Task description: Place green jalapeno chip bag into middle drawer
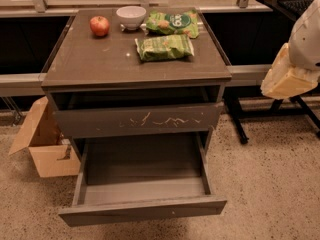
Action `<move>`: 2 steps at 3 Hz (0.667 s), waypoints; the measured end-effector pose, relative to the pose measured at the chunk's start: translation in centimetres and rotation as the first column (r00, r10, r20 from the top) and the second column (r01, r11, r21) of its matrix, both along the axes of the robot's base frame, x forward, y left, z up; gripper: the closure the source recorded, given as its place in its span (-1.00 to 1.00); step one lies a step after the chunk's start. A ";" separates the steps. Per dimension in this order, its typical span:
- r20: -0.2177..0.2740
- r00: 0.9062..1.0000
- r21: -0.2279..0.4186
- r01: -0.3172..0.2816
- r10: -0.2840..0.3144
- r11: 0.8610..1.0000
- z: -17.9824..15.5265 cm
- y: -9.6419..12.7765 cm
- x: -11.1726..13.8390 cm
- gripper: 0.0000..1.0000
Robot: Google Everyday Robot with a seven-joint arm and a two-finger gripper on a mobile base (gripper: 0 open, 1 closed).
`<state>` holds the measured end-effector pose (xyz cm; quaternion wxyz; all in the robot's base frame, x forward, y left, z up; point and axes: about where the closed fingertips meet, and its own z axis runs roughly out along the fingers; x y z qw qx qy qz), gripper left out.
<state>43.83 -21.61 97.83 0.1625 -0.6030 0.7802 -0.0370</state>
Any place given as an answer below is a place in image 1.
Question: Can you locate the green chip bag with logo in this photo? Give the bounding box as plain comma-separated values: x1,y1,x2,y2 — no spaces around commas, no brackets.
146,10,199,39

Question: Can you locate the dark grey drawer cabinet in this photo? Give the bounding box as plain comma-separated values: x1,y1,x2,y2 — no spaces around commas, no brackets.
42,9,231,155

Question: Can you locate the white ceramic bowl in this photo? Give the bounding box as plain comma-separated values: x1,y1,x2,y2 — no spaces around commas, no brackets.
116,6,146,30

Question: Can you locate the red apple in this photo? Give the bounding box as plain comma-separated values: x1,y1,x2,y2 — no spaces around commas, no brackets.
90,16,110,37

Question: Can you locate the brown cardboard box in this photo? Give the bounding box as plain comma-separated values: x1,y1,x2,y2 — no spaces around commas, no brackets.
9,97,80,178

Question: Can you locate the open bottom drawer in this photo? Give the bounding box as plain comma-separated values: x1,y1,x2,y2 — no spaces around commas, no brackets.
59,132,227,226

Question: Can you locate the green jalapeno chip bag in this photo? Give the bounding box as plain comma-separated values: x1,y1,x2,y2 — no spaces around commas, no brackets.
135,35,194,62

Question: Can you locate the scratched middle drawer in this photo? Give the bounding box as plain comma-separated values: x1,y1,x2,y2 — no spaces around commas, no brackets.
49,85,225,139

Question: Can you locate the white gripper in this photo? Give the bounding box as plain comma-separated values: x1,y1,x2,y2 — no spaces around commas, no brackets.
261,0,320,99

